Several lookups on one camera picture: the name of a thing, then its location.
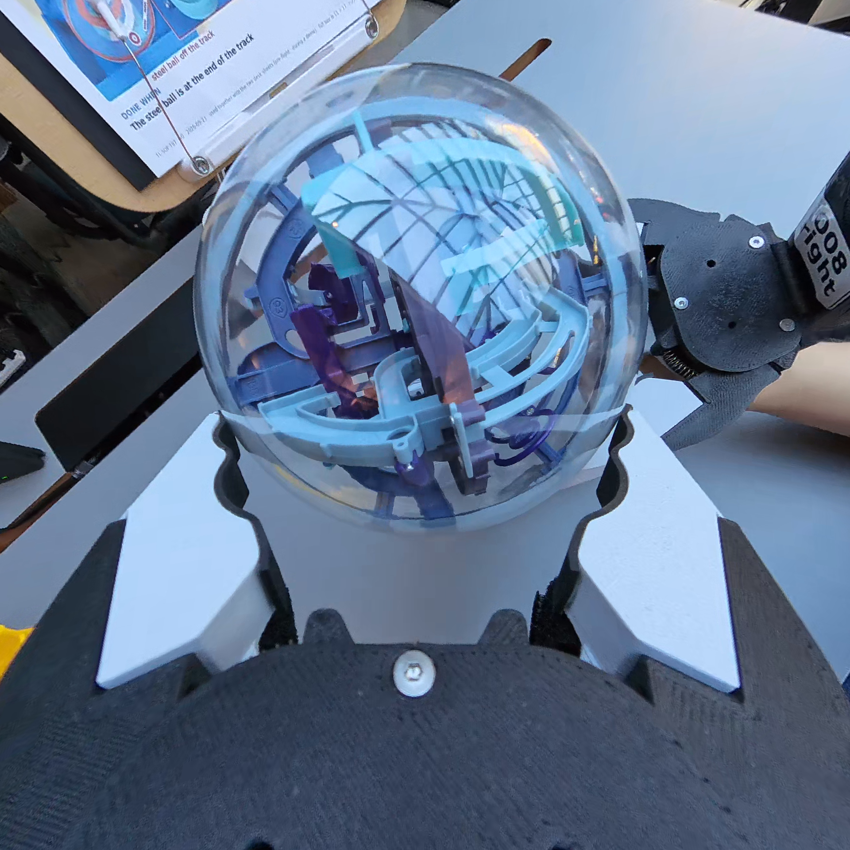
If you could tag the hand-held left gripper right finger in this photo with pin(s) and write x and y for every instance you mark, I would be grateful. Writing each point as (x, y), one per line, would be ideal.
(664, 571)

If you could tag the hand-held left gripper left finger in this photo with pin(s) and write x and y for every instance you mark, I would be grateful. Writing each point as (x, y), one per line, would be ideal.
(172, 571)

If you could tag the clear plastic maze ball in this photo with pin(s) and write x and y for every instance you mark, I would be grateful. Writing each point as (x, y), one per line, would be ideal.
(418, 299)

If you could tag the person's right forearm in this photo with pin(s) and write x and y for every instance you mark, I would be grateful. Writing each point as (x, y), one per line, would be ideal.
(817, 385)

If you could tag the black desk mat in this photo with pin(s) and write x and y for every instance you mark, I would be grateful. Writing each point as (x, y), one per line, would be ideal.
(119, 398)

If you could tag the small black device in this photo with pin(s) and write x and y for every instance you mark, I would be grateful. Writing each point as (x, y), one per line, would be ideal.
(20, 461)

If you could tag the instruction sheet on stand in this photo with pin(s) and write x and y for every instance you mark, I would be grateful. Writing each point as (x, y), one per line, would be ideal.
(219, 149)

